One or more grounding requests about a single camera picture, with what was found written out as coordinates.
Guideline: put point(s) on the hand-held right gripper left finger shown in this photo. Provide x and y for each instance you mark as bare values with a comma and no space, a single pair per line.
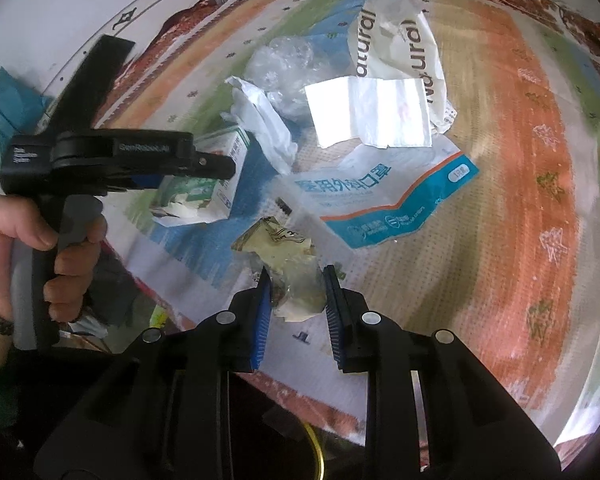
262,320

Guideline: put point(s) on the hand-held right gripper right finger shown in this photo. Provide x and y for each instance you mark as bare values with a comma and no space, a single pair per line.
332,320

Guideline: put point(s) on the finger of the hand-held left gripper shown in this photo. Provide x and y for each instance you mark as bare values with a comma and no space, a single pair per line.
215,167
147,181

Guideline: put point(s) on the green and white carton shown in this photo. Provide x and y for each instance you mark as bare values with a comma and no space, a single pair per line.
205,200

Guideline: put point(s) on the yellowish wrapper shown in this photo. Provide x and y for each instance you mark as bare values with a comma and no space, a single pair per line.
290,270

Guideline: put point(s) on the blue and white mask package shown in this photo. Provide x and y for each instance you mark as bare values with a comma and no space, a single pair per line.
380,200

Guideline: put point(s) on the yellow-rimmed trash bin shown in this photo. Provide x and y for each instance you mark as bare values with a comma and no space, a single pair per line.
321,462

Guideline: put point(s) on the white paper sheet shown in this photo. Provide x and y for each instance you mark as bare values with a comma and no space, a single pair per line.
360,110

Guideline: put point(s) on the white printed plastic bag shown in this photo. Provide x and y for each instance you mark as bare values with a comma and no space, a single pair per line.
410,35

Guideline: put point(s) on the person's left hand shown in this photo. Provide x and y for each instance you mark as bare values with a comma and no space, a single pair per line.
15,240

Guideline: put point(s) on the blue cloth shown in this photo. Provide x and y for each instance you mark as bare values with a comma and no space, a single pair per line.
10,105

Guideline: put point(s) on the clear plastic bag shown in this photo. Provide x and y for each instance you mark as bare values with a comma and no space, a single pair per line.
280,60

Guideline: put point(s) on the white panelled door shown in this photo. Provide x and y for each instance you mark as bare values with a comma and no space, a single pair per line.
80,25

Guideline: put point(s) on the colourful striped mat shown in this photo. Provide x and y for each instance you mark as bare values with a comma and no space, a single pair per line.
505,185

